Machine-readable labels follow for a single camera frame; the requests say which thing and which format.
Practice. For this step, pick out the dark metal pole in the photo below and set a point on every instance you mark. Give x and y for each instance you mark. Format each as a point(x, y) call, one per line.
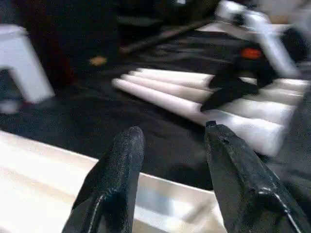
point(170, 35)

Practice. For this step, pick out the white plastic table top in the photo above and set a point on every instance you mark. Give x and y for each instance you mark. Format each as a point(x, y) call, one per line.
point(43, 184)

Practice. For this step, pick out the white plastic table leg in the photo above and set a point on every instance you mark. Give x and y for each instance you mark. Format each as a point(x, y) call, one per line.
point(170, 74)
point(170, 81)
point(170, 102)
point(170, 91)

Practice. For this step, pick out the black mat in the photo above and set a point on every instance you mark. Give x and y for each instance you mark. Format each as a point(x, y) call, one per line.
point(97, 116)

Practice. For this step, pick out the small tan label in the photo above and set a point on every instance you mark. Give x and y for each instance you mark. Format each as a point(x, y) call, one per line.
point(98, 61)

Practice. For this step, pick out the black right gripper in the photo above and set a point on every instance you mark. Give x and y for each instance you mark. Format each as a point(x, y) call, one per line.
point(257, 65)

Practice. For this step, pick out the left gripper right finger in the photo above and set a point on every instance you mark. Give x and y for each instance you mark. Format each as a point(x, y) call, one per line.
point(243, 189)

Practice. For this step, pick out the white glass-door cabinet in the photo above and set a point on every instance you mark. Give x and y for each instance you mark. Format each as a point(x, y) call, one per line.
point(22, 60)

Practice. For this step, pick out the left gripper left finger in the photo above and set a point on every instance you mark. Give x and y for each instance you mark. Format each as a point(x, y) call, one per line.
point(114, 184)

